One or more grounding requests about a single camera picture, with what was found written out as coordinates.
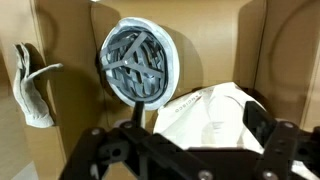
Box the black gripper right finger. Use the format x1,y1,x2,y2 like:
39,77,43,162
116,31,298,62
243,101,298,180

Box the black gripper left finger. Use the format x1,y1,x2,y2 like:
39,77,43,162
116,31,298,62
59,101,144,180

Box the white glove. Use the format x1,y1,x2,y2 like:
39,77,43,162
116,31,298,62
13,43,62,128

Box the white grey bicycle helmet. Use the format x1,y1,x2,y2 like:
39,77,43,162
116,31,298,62
99,17,180,110

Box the cream canvas tote bag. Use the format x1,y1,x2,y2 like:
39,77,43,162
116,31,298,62
153,82,264,154

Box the brown leather armchair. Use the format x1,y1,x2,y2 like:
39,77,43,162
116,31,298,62
0,0,319,180

